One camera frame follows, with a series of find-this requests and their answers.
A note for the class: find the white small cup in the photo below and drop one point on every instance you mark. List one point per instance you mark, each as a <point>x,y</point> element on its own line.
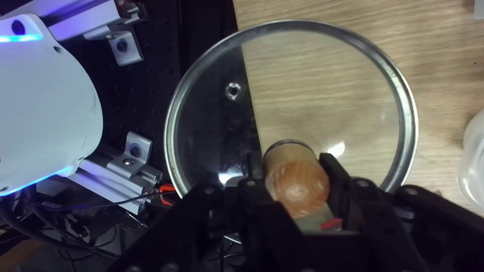
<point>474,161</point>

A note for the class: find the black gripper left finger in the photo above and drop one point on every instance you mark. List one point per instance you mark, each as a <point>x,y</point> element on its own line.
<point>228,232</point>

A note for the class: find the aluminium frame rail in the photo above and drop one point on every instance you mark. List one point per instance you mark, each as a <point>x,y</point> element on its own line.
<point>122,169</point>
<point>101,20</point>

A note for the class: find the glass lid with wooden knob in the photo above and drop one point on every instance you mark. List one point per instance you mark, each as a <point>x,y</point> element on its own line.
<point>303,101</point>

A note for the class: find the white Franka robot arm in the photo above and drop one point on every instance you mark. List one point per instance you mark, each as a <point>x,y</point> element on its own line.
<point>46,111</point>

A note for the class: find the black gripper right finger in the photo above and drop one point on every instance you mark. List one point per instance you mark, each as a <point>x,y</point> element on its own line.
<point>403,232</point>

